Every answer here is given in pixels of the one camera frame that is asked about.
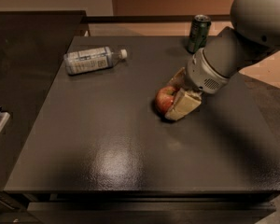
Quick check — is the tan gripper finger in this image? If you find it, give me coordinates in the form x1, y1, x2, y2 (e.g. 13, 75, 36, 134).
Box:
165, 89, 202, 121
167, 67, 186, 90

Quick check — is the red apple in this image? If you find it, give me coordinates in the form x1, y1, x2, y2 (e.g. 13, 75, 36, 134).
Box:
155, 86, 177, 115

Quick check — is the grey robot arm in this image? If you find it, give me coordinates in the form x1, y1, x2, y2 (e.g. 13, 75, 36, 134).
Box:
164, 0, 280, 120

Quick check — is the green soda can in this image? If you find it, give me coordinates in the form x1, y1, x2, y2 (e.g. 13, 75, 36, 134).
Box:
187, 14, 211, 53

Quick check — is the clear plastic water bottle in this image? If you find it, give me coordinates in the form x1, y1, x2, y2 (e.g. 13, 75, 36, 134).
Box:
63, 47, 128, 76

